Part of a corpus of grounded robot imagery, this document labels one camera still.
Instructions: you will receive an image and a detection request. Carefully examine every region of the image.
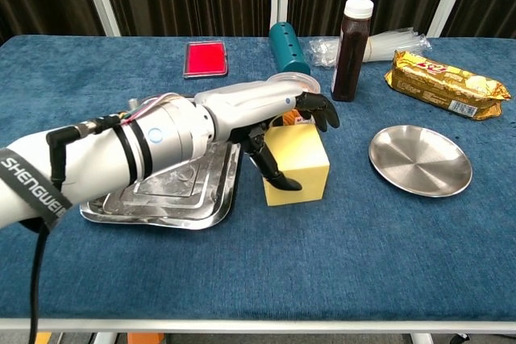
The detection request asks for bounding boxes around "clear jar of rubber bands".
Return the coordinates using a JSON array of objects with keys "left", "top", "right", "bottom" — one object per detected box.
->
[{"left": 267, "top": 71, "right": 323, "bottom": 126}]

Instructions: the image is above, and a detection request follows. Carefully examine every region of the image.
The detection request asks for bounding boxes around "rectangular steel tray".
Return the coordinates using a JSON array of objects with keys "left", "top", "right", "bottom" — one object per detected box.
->
[{"left": 79, "top": 96, "right": 243, "bottom": 231}]

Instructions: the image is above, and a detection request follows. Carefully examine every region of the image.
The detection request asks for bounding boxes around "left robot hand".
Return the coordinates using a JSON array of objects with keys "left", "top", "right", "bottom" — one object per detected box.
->
[{"left": 194, "top": 79, "right": 341, "bottom": 192}]

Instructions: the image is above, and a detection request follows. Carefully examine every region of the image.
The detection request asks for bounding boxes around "teal half-round holder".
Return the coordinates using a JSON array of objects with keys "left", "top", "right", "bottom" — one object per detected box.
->
[{"left": 268, "top": 22, "right": 312, "bottom": 76}]

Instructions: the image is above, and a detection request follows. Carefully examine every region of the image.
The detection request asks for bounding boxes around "round steel plate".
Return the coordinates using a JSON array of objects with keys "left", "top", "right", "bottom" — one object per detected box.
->
[{"left": 368, "top": 125, "right": 473, "bottom": 198}]

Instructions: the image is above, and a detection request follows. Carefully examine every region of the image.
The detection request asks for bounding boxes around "blue tablecloth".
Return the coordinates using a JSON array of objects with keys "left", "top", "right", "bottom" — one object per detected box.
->
[{"left": 0, "top": 35, "right": 516, "bottom": 321}]

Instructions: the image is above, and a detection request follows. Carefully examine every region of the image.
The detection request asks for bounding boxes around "clear plastic cup stack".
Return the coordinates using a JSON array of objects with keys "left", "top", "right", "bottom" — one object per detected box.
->
[{"left": 308, "top": 27, "right": 433, "bottom": 68}]

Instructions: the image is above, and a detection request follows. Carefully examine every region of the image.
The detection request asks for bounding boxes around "orange object under table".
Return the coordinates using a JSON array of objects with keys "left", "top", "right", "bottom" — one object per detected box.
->
[{"left": 127, "top": 333, "right": 165, "bottom": 344}]

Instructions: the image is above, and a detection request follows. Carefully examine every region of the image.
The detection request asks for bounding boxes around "gold biscuit packet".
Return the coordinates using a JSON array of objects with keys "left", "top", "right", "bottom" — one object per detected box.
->
[{"left": 384, "top": 48, "right": 512, "bottom": 122}]

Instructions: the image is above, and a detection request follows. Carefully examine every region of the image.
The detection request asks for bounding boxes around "dark bottle with white cap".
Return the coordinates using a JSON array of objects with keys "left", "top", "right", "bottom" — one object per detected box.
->
[{"left": 331, "top": 0, "right": 375, "bottom": 102}]

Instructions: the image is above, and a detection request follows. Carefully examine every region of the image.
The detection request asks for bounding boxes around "white table frame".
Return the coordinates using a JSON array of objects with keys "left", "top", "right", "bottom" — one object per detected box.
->
[{"left": 0, "top": 317, "right": 516, "bottom": 344}]

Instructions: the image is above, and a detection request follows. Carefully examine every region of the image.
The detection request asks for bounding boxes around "red ink pad case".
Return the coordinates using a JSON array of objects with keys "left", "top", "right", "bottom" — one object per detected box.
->
[{"left": 182, "top": 40, "right": 230, "bottom": 80}]

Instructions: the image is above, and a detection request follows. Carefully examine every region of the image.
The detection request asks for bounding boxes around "yellow foam cube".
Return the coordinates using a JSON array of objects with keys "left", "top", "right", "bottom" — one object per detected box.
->
[{"left": 264, "top": 122, "right": 331, "bottom": 207}]

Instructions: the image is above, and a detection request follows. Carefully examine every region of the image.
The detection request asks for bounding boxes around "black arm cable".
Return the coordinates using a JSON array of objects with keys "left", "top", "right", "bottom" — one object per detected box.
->
[{"left": 27, "top": 116, "right": 122, "bottom": 344}]

